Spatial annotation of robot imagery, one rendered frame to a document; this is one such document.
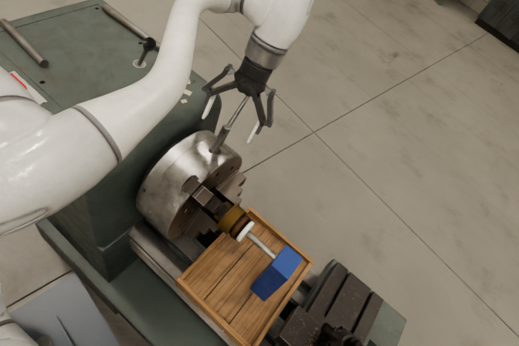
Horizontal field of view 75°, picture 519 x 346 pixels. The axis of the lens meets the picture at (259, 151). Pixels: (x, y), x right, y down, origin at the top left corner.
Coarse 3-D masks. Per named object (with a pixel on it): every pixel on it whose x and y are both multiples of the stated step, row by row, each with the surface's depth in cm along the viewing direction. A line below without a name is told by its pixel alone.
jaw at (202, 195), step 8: (192, 184) 86; (200, 184) 86; (192, 192) 85; (200, 192) 86; (208, 192) 86; (200, 200) 86; (208, 200) 86; (216, 200) 90; (208, 208) 90; (216, 208) 90; (224, 208) 93
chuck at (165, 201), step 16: (208, 144) 92; (224, 144) 98; (192, 160) 88; (208, 160) 89; (224, 160) 91; (240, 160) 102; (176, 176) 86; (192, 176) 87; (208, 176) 86; (224, 176) 100; (160, 192) 86; (176, 192) 85; (144, 208) 90; (160, 208) 87; (176, 208) 85; (192, 208) 94; (160, 224) 90; (176, 224) 92
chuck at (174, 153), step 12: (204, 132) 96; (180, 144) 89; (192, 144) 90; (168, 156) 87; (180, 156) 88; (156, 168) 87; (144, 180) 87; (156, 180) 86; (144, 192) 88; (144, 204) 90; (144, 216) 95
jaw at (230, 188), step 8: (232, 176) 105; (240, 176) 106; (224, 184) 102; (232, 184) 103; (240, 184) 105; (216, 192) 101; (224, 192) 100; (232, 192) 101; (240, 192) 103; (224, 200) 101; (232, 200) 99; (240, 200) 100
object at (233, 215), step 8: (232, 208) 95; (240, 208) 97; (216, 216) 96; (224, 216) 94; (232, 216) 94; (240, 216) 94; (248, 216) 97; (224, 224) 94; (232, 224) 93; (240, 224) 94; (232, 232) 94
